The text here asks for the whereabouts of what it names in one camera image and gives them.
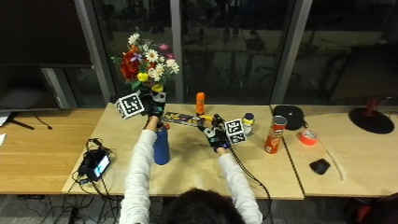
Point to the artificial flower bouquet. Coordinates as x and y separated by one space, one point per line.
146 63

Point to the black power strip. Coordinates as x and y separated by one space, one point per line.
31 197

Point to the person's right hand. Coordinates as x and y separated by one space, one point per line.
216 137

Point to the red and black chair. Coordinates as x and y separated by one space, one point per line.
371 210

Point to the orange bottle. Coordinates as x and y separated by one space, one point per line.
200 104

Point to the small white bottle blue cap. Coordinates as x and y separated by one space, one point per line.
248 124

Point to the black lamp base red stem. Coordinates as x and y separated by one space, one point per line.
371 119

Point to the black device with lit screen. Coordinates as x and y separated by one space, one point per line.
96 165

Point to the white paper sheet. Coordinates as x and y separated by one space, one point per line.
2 124

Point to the black pouch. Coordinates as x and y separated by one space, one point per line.
289 116

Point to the black monitor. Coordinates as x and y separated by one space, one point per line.
24 88

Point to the blue vase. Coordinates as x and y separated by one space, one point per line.
162 147

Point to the dark blue snack packet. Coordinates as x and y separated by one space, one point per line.
182 118

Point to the white marker cube left glove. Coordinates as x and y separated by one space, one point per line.
130 105

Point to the white marker cube right glove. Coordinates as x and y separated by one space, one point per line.
235 130

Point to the white marker cube glove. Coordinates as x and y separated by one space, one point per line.
235 130
130 105

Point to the black computer mouse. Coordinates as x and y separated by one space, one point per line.
320 166

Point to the person's left hand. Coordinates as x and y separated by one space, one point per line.
152 107

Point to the red chips can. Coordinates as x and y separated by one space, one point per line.
275 135

